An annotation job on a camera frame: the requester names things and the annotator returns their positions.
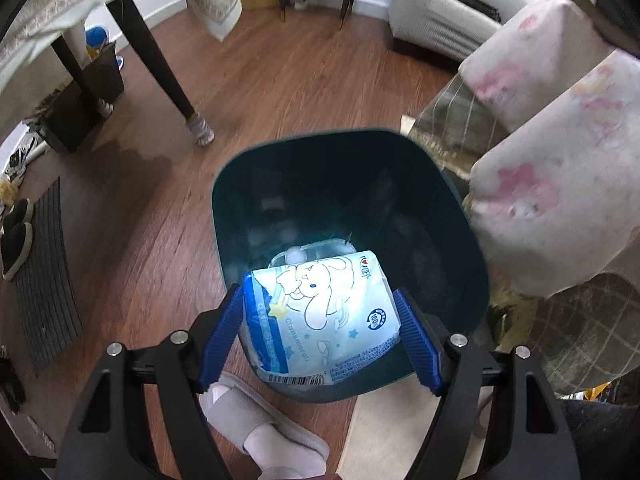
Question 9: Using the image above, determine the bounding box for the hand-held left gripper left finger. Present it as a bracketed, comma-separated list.
[55, 284, 246, 480]

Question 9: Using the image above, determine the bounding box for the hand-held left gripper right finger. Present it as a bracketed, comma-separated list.
[392, 288, 583, 480]

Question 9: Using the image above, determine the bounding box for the blue tissue pack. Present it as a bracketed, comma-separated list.
[241, 249, 402, 387]

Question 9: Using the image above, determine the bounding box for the clear plastic container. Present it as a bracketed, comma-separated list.
[269, 238, 357, 269]

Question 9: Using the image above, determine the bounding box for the dark teal trash bin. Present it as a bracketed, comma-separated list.
[210, 127, 492, 405]

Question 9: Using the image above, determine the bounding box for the grey slipper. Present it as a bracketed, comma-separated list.
[200, 371, 331, 480]

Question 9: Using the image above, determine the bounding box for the beige floor mat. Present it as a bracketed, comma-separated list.
[337, 385, 496, 480]

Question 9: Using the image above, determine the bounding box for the grey striped floor mat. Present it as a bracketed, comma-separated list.
[12, 176, 85, 377]

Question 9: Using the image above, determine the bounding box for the dark grey cloth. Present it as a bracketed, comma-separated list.
[560, 395, 632, 480]

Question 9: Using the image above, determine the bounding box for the black slipper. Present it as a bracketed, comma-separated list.
[2, 197, 35, 235]
[0, 222, 35, 282]

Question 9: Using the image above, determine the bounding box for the pink printed tablecloth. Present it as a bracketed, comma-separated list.
[457, 0, 640, 299]

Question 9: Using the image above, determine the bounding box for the black and white printed bag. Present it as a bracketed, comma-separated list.
[0, 132, 52, 182]

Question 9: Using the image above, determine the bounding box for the dark storage box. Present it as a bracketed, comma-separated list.
[37, 42, 126, 155]

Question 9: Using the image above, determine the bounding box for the dark wooden table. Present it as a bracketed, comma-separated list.
[50, 0, 197, 123]

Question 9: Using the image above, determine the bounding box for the grey armchair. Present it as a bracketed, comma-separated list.
[389, 0, 531, 64]

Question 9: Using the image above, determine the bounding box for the table with lace cloth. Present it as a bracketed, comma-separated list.
[0, 0, 244, 92]

